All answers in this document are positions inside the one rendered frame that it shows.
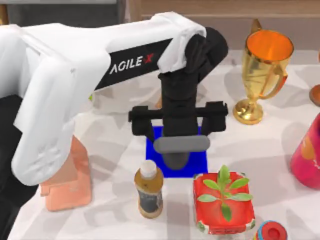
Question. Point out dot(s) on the flat blue square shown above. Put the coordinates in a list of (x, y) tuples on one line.
[(155, 165)]

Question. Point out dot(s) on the brown bottle with white cap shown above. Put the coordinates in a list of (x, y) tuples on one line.
[(149, 192)]

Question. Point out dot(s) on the gold trophy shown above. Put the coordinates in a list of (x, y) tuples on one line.
[(262, 72)]

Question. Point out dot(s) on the red pot with green plant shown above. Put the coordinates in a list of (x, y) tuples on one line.
[(222, 212)]

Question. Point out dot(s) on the salmon pink box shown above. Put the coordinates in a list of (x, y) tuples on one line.
[(67, 190)]

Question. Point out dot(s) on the pink and red can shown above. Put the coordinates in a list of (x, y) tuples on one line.
[(308, 160)]

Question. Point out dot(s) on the brown wooden bowl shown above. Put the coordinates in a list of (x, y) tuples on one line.
[(315, 95)]

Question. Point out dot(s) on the wooden cupboard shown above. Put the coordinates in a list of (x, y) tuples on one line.
[(250, 10)]

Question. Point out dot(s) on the grey cabinet with dark inside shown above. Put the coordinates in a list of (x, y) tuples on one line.
[(62, 10)]

